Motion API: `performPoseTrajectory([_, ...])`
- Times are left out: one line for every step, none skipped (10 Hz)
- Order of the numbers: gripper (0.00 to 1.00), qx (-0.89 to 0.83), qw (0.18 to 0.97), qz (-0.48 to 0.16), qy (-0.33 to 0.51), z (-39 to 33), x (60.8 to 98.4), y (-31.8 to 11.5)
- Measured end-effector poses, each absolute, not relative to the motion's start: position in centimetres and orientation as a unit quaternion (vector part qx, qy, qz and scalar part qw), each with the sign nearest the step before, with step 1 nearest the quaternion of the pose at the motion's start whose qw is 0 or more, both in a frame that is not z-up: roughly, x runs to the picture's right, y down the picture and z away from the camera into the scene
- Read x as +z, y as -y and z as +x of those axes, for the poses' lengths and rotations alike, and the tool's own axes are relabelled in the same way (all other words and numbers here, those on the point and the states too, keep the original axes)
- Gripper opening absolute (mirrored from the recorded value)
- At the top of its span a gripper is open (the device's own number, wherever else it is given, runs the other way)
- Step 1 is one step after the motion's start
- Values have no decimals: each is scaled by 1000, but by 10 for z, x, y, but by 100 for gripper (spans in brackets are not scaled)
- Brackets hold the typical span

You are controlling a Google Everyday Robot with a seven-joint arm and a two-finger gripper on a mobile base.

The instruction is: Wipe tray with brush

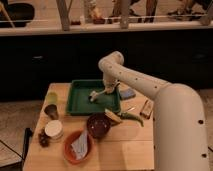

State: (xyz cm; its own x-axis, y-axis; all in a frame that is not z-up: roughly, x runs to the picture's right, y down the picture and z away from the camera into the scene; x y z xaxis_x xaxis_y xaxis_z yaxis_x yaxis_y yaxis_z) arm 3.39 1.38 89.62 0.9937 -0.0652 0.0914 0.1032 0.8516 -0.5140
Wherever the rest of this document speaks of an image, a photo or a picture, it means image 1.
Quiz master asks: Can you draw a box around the white dish brush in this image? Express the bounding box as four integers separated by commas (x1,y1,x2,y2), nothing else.
89,90,106,102

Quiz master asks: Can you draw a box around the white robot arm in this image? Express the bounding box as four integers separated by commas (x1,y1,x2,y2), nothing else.
98,51,210,171

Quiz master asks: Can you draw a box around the green plastic tray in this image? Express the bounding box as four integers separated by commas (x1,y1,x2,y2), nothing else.
66,79,121,116

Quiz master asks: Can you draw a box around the blue sponge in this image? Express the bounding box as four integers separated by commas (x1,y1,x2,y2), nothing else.
119,88,136,100

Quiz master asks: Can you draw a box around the metal spoon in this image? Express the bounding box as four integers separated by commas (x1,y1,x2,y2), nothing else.
121,107,135,113

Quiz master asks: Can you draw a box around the yellow corn cob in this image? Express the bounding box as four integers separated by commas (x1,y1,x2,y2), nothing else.
105,109,122,123

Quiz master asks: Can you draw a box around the green chili pepper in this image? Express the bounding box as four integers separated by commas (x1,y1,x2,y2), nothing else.
119,112,144,127

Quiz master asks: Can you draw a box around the dark red bowl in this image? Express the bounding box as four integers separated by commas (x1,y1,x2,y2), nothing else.
86,113,111,139

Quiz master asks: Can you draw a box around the small wooden box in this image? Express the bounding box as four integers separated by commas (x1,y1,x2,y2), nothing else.
140,100,153,119

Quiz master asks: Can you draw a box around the yellow green cup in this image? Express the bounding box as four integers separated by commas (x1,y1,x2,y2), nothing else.
45,92,58,105

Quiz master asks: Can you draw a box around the orange bowl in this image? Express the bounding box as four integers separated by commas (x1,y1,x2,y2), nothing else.
63,129,94,164

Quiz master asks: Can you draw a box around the white crumpled paper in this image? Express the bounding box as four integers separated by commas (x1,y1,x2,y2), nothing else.
71,130,88,160

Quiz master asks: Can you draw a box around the white round container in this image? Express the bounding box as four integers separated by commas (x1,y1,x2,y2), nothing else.
45,120,63,139

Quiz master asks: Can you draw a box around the dark grape bunch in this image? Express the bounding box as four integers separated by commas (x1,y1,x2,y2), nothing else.
38,129,49,147

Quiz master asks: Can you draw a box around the black table clamp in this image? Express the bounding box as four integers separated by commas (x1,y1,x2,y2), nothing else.
22,128,33,161

